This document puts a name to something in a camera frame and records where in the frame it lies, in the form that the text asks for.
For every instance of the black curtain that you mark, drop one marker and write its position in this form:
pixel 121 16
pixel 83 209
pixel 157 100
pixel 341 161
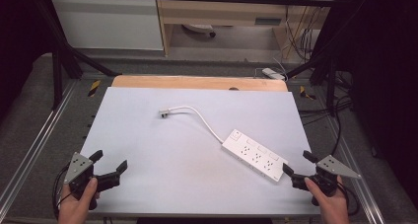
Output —
pixel 384 86
pixel 19 46

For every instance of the yellow black tape marker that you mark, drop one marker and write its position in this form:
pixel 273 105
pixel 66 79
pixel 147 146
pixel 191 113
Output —
pixel 94 88
pixel 306 93

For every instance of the wooden table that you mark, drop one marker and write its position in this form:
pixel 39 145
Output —
pixel 197 82

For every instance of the white cabinet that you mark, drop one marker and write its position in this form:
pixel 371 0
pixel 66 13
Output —
pixel 105 23

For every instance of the person's right hand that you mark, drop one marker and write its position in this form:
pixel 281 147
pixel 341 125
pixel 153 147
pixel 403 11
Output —
pixel 330 204

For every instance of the white power strip on floor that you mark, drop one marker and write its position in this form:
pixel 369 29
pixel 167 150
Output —
pixel 272 73

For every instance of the black metal stand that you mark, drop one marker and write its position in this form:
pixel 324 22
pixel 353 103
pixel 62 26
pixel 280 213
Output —
pixel 328 72
pixel 59 62

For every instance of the white plug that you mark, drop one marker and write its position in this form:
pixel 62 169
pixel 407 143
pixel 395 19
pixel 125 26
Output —
pixel 164 112

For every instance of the aluminium rail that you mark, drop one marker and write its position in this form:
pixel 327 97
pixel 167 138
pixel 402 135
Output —
pixel 36 141
pixel 358 181

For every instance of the office chair base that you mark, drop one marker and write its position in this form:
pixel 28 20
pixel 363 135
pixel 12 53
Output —
pixel 198 28

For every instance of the white table mat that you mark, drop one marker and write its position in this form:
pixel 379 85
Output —
pixel 148 151

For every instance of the white power strip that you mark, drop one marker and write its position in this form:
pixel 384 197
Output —
pixel 272 73
pixel 253 155

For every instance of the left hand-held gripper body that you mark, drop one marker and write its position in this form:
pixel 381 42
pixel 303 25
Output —
pixel 78 167

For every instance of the person's left hand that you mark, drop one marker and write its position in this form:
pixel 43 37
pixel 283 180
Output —
pixel 76 207

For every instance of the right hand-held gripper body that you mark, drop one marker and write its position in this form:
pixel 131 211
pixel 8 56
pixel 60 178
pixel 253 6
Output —
pixel 332 167

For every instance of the wooden desk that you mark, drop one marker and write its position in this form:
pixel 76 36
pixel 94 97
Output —
pixel 213 12

